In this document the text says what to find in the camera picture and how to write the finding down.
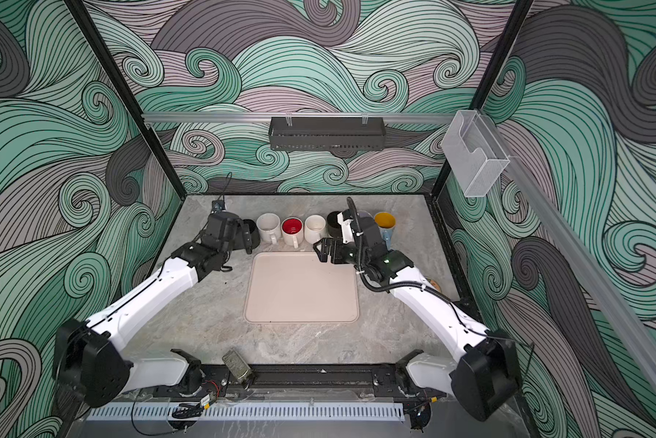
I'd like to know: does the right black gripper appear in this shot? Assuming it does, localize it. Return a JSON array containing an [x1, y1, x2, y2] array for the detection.
[[314, 236, 374, 269]]

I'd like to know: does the black glossy mug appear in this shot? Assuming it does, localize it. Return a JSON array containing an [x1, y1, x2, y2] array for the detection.
[[242, 219, 261, 254]]

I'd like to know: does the blue mug yellow inside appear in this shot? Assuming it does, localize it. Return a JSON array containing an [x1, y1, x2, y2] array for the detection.
[[374, 212, 397, 243]]

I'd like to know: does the black mug white base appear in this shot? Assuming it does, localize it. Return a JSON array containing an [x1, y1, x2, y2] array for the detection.
[[326, 211, 343, 239]]

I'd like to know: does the cream speckled mug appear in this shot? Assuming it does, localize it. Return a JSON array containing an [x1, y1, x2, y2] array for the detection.
[[256, 213, 282, 245]]

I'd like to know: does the tall white mug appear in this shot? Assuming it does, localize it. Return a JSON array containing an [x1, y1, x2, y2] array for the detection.
[[304, 215, 328, 245]]

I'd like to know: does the white ribbed-bottom mug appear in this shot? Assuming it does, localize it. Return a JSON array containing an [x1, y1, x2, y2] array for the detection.
[[281, 217, 304, 249]]

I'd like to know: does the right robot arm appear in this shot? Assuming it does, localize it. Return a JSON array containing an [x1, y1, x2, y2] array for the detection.
[[313, 212, 522, 422]]

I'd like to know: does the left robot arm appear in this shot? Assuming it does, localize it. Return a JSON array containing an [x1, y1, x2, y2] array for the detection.
[[53, 210, 260, 408]]

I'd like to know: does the colourful round tin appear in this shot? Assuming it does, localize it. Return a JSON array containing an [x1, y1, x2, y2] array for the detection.
[[428, 279, 442, 293]]

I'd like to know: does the pink silicone tray mat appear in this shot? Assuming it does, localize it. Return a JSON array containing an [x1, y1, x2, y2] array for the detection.
[[244, 252, 360, 324]]

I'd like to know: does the small metal device front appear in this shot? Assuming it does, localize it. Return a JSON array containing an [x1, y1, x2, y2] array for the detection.
[[222, 350, 253, 384]]

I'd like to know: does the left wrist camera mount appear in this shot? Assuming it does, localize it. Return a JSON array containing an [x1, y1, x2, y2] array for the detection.
[[211, 199, 226, 215]]

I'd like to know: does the black wire wall basket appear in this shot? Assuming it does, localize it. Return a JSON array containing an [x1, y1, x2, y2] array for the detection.
[[268, 116, 386, 151]]

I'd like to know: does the clear acrylic wall holder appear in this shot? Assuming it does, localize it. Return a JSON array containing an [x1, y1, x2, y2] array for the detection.
[[440, 109, 510, 198]]

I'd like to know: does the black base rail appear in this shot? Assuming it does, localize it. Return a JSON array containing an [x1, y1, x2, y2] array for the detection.
[[113, 362, 521, 401]]

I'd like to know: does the white slotted cable duct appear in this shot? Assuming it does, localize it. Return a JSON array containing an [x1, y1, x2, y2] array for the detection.
[[86, 401, 406, 423]]

